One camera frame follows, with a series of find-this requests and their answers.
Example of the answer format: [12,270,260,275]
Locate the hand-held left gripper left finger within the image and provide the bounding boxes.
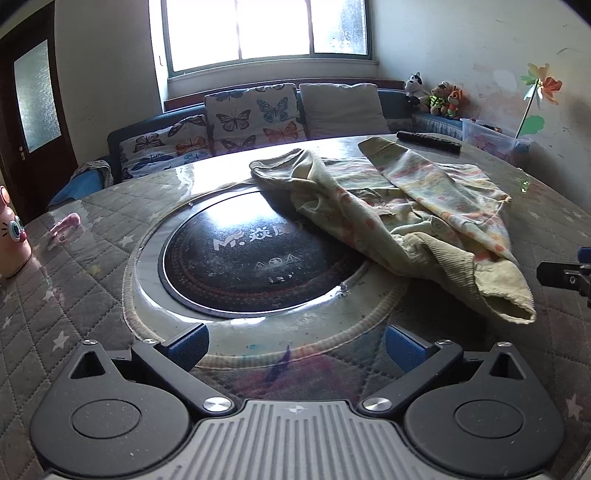
[69,322,237,416]

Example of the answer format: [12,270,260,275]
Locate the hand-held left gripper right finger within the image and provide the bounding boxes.
[358,324,528,416]

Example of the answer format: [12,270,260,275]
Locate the yellow floral pants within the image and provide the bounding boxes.
[249,136,537,326]

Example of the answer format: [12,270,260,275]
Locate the black round induction cooktop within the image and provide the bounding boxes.
[157,185,376,320]

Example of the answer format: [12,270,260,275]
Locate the clear plastic storage box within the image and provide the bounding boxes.
[459,117,533,163]

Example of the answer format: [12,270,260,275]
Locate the small pink toy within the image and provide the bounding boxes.
[50,213,81,236]

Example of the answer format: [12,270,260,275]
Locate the colourful pinwheel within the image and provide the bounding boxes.
[515,62,564,139]

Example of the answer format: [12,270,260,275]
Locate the black remote control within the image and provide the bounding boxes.
[396,130,462,155]

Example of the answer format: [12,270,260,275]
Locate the blue blanket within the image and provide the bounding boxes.
[47,170,106,209]

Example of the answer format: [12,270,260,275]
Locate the orange plush toy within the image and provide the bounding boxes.
[445,85,465,120]

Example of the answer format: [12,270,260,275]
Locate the grey checked cloth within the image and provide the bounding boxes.
[71,158,114,188]

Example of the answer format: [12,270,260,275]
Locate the pink cartoon bottle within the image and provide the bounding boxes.
[0,185,33,279]

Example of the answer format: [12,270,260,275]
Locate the long butterfly print cushion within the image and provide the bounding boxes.
[119,115,213,182]

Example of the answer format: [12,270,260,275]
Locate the brown plush toy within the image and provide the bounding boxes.
[429,82,451,116]

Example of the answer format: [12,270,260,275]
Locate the black and white plush toy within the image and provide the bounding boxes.
[404,71,431,110]

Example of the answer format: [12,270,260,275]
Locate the large butterfly print cushion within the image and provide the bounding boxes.
[204,83,308,156]

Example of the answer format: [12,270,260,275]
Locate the dark blue sofa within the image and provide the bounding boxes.
[46,85,467,209]

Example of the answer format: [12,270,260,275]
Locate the plain grey cushion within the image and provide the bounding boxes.
[299,82,391,140]

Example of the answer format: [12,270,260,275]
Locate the dark wooden door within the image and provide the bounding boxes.
[0,11,79,223]

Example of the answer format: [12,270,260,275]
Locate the window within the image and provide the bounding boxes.
[148,0,380,83]

